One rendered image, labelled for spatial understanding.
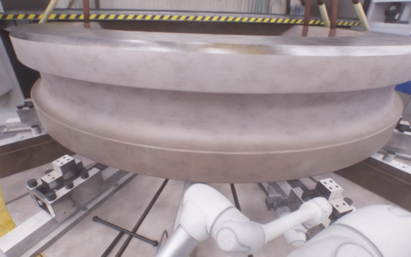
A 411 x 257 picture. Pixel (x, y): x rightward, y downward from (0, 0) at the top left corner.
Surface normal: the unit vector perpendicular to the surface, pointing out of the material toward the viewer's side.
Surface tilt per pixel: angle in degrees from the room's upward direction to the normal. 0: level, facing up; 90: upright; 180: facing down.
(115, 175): 72
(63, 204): 90
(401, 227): 10
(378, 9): 90
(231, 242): 55
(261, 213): 0
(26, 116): 90
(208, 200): 18
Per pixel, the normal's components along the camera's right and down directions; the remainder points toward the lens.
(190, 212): -0.53, -0.48
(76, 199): 0.88, 0.25
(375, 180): -0.77, 0.29
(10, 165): 0.63, 0.39
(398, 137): -0.47, 0.41
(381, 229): 0.08, -0.83
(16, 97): 0.24, 0.47
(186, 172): -0.11, 0.47
